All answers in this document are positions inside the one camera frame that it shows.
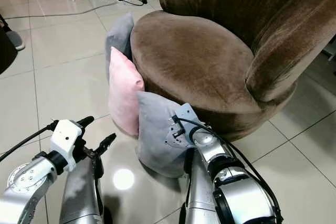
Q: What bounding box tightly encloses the pink square pillow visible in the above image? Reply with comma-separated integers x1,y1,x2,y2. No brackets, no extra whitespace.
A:
108,46,145,137

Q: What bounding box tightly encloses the grey square pillow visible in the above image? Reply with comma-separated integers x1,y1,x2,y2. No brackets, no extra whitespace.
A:
105,12,136,80
135,91,196,179

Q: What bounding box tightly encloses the brown velvet round sofa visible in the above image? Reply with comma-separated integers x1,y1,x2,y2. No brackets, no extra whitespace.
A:
130,0,336,142

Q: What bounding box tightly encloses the silver left robot leg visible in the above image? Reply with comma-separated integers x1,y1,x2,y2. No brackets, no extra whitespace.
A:
59,157,107,224

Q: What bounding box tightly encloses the silver robot leg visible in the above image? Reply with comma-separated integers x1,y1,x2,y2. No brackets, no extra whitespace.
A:
181,148,221,224
59,157,107,224

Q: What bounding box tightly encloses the silver right robot leg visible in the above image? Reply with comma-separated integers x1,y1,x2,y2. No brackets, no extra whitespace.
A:
181,148,221,224

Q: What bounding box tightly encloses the dark round furniture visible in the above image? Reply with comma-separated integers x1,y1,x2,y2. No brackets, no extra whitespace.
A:
0,29,18,76

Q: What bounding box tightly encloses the grey stand foot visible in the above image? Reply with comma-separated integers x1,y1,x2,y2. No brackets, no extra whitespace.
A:
5,30,26,52

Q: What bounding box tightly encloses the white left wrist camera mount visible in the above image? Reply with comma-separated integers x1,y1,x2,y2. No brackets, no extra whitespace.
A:
50,120,85,163

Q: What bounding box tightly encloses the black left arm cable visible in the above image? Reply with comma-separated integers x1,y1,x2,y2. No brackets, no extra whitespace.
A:
0,123,56,162

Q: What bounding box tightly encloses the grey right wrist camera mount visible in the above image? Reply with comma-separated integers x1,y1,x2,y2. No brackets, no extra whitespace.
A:
164,103,201,149

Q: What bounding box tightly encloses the thin grey floor cable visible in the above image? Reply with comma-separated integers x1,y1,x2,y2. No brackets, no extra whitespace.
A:
8,1,116,21

